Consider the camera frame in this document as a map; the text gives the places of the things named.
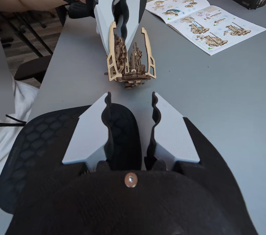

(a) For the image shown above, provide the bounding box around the illustrated instruction booklet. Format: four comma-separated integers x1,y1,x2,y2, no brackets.
145,0,266,56

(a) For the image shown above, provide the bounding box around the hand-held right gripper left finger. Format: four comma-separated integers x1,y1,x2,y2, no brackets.
62,92,115,173

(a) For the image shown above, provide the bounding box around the black shoulder strap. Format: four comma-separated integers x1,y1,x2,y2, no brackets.
0,115,27,127

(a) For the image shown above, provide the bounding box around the operator in grey shirt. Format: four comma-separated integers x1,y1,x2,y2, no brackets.
0,73,39,173

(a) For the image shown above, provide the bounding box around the wooden gear model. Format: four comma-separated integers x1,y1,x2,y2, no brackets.
104,21,157,90

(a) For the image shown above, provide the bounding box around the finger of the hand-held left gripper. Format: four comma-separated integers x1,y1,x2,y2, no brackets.
121,0,140,50
94,0,122,57

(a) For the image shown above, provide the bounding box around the black wrist rest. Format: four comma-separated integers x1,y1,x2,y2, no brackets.
0,103,142,215

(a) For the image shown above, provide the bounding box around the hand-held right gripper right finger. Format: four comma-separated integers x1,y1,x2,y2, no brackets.
145,91,200,171

